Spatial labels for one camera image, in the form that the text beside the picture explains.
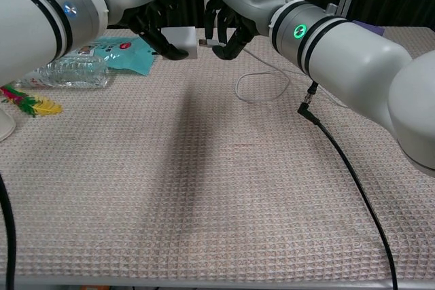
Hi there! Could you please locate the teal snack bag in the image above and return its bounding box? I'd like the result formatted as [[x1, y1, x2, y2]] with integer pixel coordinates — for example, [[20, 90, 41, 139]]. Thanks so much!
[[76, 35, 158, 76]]

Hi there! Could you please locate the white charger block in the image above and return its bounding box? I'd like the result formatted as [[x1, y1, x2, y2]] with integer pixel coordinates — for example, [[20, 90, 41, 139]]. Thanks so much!
[[162, 26, 198, 60]]

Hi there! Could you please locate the purple cube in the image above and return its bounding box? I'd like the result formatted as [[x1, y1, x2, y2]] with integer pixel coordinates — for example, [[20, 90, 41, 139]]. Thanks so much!
[[351, 20, 385, 36]]

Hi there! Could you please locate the white usb cable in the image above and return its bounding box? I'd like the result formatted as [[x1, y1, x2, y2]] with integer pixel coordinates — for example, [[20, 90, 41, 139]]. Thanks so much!
[[198, 39, 341, 104]]

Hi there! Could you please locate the beige woven table mat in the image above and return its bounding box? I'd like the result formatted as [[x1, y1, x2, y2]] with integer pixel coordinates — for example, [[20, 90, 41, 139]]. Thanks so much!
[[0, 26, 435, 279]]

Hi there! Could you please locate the colourful feather shuttlecock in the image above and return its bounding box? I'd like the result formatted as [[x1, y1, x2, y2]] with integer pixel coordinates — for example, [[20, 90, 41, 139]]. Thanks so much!
[[0, 86, 64, 117]]

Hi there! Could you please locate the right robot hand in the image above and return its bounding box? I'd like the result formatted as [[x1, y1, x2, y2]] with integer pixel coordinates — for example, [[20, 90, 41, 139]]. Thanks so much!
[[205, 0, 303, 60]]

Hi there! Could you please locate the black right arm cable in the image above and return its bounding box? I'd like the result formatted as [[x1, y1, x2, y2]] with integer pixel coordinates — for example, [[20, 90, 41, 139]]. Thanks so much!
[[297, 81, 398, 290]]

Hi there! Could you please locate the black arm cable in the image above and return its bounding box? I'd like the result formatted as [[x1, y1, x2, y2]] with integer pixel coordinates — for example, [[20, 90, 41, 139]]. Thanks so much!
[[297, 81, 398, 290], [0, 173, 17, 290]]

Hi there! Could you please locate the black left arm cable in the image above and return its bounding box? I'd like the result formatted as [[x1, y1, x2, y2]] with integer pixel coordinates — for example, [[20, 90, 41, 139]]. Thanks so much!
[[0, 173, 17, 290]]

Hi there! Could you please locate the clear plastic water bottle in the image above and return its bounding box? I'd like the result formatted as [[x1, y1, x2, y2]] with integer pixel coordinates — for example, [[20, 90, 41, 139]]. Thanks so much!
[[15, 56, 109, 90]]

